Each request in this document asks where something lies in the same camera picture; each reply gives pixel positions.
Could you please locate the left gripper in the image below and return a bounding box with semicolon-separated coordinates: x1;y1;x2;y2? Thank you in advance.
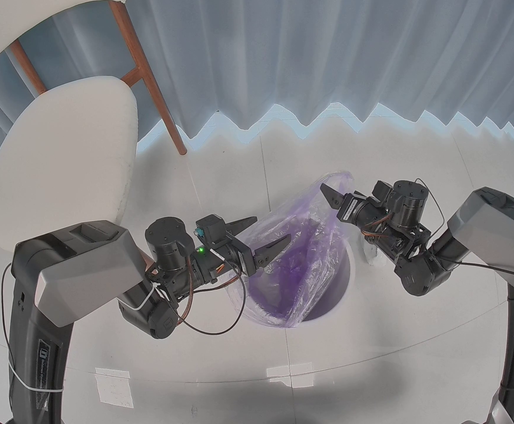
193;216;292;286

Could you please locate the white cushioned wooden chair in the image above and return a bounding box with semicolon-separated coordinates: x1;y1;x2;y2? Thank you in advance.
0;0;187;255

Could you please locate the black cable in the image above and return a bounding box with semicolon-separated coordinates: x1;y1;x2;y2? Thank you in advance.
413;177;514;284
175;254;246;337

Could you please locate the white trash bin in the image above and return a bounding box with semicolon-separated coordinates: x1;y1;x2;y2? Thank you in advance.
222;237;357;326

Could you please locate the purple plastic bag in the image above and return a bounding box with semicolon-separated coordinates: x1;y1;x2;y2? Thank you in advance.
235;170;357;329

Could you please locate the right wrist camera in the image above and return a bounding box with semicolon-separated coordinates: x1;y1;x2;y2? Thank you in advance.
371;180;394;204

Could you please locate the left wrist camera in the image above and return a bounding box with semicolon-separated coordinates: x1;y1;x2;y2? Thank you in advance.
195;214;229;244

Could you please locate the white paper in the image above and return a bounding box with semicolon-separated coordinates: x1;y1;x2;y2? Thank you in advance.
362;241;390;267

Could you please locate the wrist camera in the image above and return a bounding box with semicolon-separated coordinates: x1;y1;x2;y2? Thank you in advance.
371;180;394;204
195;214;229;244

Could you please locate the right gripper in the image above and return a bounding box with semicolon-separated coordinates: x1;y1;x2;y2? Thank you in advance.
336;192;390;229

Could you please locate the pale blue curtain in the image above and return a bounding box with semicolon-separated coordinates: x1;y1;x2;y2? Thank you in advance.
0;0;514;180

